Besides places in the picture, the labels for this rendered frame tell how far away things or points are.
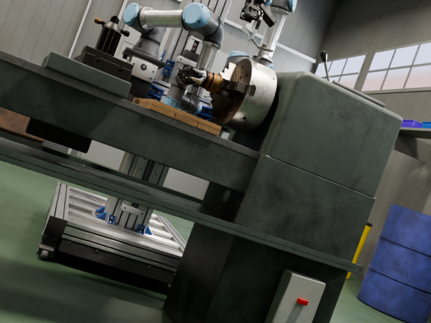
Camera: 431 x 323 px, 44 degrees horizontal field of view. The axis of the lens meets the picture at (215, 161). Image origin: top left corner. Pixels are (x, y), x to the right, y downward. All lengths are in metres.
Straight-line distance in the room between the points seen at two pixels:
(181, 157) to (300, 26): 8.97
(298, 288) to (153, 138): 0.87
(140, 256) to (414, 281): 3.06
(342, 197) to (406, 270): 2.90
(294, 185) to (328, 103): 0.38
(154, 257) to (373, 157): 1.23
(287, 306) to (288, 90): 0.90
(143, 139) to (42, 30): 8.04
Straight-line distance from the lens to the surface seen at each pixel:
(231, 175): 2.19
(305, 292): 2.33
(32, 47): 9.99
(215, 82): 2.27
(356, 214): 2.46
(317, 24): 11.10
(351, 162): 2.40
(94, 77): 1.95
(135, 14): 2.80
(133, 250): 2.82
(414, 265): 5.24
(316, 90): 2.27
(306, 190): 2.30
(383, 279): 5.29
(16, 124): 8.52
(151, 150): 2.07
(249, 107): 2.21
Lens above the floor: 0.76
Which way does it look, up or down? level
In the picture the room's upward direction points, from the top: 20 degrees clockwise
